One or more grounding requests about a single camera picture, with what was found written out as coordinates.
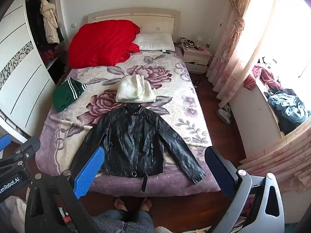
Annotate black hanging coat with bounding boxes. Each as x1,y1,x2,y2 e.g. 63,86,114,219
25,0,49,49

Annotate red quilt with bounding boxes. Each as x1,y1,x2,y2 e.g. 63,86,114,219
68,19,141,69

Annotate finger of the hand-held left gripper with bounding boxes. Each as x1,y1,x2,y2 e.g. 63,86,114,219
0,134,10,153

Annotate person's right foot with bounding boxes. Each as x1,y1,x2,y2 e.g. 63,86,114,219
140,197,153,211

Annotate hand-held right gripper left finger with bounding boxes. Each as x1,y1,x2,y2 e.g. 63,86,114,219
25,146,105,233

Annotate white knitted sweater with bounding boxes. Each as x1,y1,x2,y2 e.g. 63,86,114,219
115,75,156,103

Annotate white nightstand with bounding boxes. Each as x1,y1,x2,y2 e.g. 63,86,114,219
182,46,212,74

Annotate green garment with white stripes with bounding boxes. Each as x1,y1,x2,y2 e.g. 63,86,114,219
52,77,88,113

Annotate white cloth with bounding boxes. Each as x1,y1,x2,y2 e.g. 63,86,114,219
3,195,28,233

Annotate beige hanging coat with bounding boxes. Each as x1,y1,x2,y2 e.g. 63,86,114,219
39,0,60,44

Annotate person's left foot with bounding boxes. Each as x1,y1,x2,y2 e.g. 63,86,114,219
114,197,128,211

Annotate white wardrobe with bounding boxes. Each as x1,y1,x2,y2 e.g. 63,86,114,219
0,0,71,143

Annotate person's grey fleece trousers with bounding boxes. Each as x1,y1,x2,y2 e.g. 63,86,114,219
91,209,170,233

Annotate stack of magazines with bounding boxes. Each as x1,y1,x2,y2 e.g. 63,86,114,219
232,194,257,233

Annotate pink maroon garment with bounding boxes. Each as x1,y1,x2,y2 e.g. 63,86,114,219
244,63,282,91

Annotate pink floral curtain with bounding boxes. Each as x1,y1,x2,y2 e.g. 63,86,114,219
206,0,280,107
239,117,311,195

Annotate red clothes on wardrobe shelf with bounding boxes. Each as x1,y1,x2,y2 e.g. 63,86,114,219
40,49,58,62

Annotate white window seat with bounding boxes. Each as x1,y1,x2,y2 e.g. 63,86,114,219
228,76,292,161

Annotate black leather jacket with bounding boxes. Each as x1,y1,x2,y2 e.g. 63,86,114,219
69,105,207,192

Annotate blue garment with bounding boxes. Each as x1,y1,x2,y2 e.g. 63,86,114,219
267,93,309,125

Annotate person's foot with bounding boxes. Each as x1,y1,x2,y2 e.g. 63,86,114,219
114,197,128,211
140,197,153,211

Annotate beige bed headboard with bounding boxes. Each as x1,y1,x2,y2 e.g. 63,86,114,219
87,8,181,51

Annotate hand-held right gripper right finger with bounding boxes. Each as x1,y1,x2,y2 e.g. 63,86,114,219
204,146,285,233

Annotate white pillow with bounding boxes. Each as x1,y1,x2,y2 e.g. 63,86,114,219
133,33,176,52

